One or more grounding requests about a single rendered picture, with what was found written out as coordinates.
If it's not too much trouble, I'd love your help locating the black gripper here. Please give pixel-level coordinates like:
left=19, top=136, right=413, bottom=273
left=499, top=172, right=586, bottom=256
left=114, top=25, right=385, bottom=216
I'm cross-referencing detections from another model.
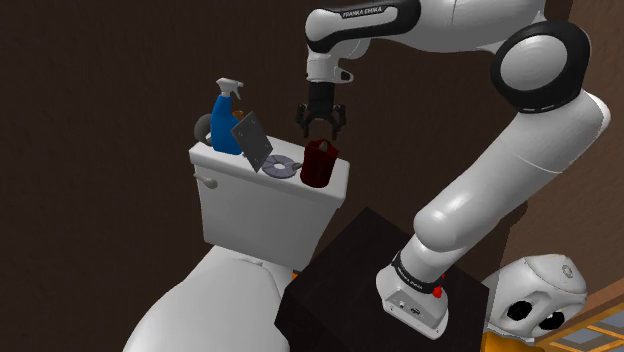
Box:
left=295, top=81, right=348, bottom=142

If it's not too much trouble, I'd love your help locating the dark red cup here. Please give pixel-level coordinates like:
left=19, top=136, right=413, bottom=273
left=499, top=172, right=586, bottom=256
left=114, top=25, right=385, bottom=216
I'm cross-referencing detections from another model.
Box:
left=299, top=138, right=340, bottom=189

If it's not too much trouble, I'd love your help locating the grey disc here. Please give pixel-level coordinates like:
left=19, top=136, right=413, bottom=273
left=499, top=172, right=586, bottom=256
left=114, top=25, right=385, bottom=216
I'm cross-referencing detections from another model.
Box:
left=261, top=153, right=303, bottom=180

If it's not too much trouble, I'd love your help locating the grey square plate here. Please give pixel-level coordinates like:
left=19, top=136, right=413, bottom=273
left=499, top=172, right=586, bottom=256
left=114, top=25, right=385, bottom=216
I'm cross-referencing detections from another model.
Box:
left=230, top=110, right=274, bottom=173

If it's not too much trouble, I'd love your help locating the blue spray bottle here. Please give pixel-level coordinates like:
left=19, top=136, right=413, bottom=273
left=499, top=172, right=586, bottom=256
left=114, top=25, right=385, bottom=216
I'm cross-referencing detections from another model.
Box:
left=209, top=77, right=245, bottom=156

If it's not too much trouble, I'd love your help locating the white toilet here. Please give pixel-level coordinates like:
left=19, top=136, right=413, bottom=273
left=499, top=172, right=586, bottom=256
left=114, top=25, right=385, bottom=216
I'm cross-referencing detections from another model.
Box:
left=122, top=134, right=351, bottom=352

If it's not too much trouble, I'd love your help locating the grey round object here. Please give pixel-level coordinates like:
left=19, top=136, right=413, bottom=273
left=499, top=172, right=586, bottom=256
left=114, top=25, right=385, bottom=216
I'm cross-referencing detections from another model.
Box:
left=193, top=113, right=214, bottom=147

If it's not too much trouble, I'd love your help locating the dark robot stand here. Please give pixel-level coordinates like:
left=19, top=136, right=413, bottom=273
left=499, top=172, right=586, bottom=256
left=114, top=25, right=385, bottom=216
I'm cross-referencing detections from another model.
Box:
left=274, top=206, right=491, bottom=352

